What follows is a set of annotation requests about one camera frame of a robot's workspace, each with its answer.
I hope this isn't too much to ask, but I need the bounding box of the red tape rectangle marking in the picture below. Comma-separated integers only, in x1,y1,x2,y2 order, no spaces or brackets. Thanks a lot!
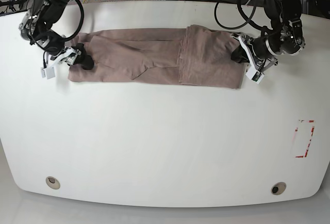
292,120,316,158

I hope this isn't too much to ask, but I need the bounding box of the table grommet hole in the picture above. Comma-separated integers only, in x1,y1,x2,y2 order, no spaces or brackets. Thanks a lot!
45,177,60,190
271,182,287,196

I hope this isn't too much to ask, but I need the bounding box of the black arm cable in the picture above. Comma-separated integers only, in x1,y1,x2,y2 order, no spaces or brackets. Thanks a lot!
213,0,274,35
29,0,85,43

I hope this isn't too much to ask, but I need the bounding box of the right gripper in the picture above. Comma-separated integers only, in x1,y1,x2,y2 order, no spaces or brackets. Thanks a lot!
19,14,94,70

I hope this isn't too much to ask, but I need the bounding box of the left table grommet hole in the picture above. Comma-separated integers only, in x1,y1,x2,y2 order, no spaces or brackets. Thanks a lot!
45,177,60,190

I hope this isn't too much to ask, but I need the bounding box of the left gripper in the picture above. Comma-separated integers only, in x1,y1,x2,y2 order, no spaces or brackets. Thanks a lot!
231,19,305,63

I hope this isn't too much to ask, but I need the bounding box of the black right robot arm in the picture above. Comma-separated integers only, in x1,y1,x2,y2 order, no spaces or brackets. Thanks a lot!
19,0,94,70

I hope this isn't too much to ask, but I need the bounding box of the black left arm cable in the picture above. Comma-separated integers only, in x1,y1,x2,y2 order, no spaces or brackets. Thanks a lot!
213,0,274,35

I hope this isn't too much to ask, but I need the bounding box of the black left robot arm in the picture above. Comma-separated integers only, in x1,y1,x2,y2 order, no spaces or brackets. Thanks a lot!
237,0,305,61

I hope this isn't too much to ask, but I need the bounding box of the right table grommet hole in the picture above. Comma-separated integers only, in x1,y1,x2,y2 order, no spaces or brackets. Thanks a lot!
271,182,287,196

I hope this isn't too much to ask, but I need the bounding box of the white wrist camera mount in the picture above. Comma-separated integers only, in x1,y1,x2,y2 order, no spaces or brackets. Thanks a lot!
41,47,81,79
231,33,278,84

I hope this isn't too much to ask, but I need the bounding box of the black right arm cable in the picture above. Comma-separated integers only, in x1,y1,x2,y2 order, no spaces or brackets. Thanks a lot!
29,0,85,43

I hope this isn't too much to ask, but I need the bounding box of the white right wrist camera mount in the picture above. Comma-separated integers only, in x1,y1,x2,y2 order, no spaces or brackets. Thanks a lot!
41,47,81,79

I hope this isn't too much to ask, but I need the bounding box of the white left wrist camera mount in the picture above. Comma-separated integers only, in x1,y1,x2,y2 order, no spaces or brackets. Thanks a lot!
231,33,278,84

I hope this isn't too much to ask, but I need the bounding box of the mauve T-shirt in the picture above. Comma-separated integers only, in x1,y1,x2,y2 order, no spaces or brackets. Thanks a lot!
68,25,244,89

